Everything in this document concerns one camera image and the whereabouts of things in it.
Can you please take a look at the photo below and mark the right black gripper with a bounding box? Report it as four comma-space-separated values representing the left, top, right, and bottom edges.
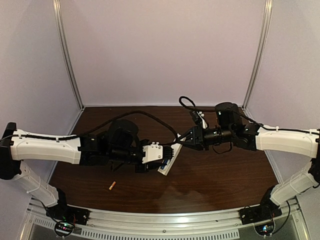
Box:
176, 124, 234, 152

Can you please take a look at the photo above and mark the white remote control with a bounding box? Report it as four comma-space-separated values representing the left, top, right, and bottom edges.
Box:
157, 143, 183, 176

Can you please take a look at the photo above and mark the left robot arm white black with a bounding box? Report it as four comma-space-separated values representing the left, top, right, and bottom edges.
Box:
0, 119, 164, 222

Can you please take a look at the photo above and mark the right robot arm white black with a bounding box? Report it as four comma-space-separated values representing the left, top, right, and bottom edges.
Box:
176, 102, 320, 225

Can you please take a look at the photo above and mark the orange battery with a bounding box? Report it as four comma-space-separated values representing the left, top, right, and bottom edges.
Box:
108, 181, 116, 191

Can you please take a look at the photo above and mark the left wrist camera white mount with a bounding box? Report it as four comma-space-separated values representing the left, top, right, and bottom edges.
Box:
142, 142, 175, 164

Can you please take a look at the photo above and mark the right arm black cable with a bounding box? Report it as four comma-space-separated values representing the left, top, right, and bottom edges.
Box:
178, 95, 320, 133

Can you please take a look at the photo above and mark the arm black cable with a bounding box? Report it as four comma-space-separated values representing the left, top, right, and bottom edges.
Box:
4, 111, 181, 146
178, 95, 320, 133

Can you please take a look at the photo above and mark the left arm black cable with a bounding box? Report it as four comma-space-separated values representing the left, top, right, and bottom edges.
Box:
4, 111, 181, 146

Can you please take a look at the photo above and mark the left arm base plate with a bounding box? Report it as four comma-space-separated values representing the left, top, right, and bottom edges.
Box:
45, 205, 90, 226

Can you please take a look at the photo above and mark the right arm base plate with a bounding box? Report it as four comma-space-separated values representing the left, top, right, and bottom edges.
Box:
238, 205, 282, 225

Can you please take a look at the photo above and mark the front aluminium rail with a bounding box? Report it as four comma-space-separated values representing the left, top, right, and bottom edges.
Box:
18, 197, 311, 240

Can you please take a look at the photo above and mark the right aluminium frame post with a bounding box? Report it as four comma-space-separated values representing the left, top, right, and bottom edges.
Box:
242, 0, 273, 111

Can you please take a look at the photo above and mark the aluminium frame post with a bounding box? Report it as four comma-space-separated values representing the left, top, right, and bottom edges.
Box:
242, 0, 273, 111
52, 0, 84, 110

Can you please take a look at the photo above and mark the left aluminium frame post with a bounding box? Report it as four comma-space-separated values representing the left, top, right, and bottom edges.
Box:
52, 0, 84, 110

